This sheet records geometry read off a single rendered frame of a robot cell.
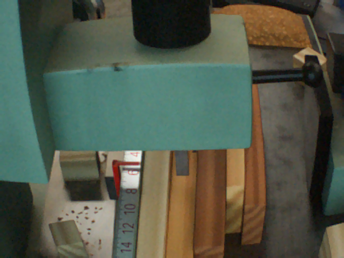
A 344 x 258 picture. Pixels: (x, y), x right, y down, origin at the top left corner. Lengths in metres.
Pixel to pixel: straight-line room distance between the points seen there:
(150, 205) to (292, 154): 0.17
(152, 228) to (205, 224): 0.04
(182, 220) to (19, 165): 0.14
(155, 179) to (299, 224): 0.13
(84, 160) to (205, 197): 0.24
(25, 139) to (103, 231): 0.28
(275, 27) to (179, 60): 0.35
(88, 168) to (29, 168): 0.29
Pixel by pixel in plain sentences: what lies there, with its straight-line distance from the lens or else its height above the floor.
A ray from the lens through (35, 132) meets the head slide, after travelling 0.40.
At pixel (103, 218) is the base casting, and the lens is 0.68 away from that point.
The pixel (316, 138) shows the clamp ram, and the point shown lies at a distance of 0.51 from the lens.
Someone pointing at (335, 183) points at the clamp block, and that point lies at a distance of 0.51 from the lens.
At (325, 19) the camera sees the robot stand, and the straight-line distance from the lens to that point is 1.19.
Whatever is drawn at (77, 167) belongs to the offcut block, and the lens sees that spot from 0.71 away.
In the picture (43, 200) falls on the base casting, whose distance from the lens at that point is 0.71.
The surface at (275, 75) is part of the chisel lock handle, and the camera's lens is 0.45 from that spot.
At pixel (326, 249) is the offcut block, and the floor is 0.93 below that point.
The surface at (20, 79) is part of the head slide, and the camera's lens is 0.38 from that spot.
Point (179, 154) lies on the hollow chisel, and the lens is 0.49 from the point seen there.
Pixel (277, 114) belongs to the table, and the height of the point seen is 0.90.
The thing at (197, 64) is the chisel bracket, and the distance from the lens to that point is 0.40.
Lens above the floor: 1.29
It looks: 39 degrees down
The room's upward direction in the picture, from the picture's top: 5 degrees counter-clockwise
